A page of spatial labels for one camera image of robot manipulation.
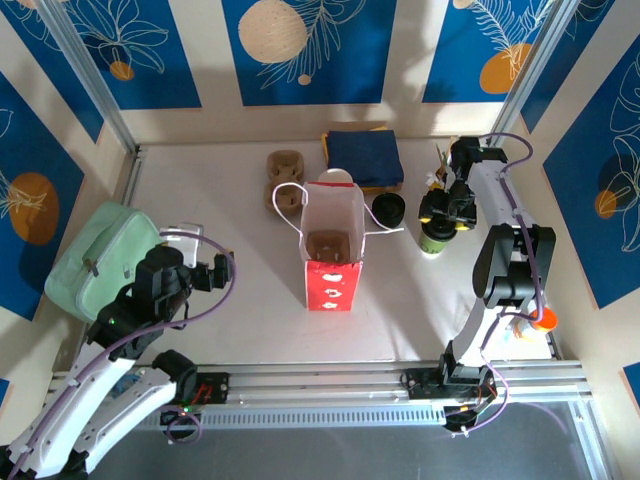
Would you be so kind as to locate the cardboard cup carrier stack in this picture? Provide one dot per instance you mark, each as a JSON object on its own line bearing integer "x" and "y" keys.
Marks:
{"x": 285, "y": 165}

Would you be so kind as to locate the green paper coffee cup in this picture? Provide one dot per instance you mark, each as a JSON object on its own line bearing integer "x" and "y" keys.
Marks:
{"x": 431, "y": 246}

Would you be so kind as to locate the mint green zipper pouch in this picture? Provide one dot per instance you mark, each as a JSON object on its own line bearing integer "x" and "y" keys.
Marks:
{"x": 100, "y": 250}

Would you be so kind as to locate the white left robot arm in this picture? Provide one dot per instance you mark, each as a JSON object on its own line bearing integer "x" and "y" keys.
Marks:
{"x": 85, "y": 400}

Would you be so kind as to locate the dark blue folded napkins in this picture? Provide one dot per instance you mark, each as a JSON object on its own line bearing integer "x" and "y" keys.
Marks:
{"x": 325, "y": 150}

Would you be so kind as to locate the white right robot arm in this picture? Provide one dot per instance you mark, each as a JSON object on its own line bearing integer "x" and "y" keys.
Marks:
{"x": 515, "y": 260}

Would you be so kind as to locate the red paper gift bag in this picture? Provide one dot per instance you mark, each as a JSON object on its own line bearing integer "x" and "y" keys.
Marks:
{"x": 330, "y": 290}

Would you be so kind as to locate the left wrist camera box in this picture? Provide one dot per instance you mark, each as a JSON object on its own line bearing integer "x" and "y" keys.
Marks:
{"x": 182, "y": 242}

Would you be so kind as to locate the white sugar sachet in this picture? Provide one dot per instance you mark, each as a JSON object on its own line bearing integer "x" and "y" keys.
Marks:
{"x": 432, "y": 178}

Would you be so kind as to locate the wooden stirrer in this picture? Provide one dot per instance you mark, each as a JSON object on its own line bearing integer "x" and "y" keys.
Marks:
{"x": 442, "y": 162}

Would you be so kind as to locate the brown cardboard cup carrier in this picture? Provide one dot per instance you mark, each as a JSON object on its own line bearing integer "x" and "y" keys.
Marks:
{"x": 325, "y": 245}

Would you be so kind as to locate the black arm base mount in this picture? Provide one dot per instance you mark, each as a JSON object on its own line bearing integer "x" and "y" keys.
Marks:
{"x": 420, "y": 385}
{"x": 215, "y": 387}

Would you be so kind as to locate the orange ball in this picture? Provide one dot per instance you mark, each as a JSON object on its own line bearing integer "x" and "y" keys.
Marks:
{"x": 545, "y": 320}

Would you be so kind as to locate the black cup lid stack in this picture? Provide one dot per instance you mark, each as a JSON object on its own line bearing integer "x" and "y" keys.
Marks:
{"x": 389, "y": 209}

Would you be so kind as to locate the clear plastic wrapper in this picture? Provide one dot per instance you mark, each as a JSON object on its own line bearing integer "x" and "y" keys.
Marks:
{"x": 512, "y": 332}

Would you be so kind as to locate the grey paper cup stack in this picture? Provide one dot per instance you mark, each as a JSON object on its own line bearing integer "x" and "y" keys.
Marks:
{"x": 335, "y": 176}

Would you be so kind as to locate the aluminium frame post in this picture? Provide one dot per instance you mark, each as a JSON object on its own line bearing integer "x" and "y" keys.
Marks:
{"x": 525, "y": 75}
{"x": 85, "y": 65}

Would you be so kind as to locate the aluminium side rail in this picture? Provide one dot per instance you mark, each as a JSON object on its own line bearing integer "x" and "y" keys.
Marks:
{"x": 555, "y": 350}
{"x": 132, "y": 175}

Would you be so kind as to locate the blue paper napkin stack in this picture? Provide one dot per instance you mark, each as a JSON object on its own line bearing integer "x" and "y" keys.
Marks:
{"x": 365, "y": 155}

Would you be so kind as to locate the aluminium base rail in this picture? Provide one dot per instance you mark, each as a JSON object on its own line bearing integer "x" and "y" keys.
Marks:
{"x": 320, "y": 385}

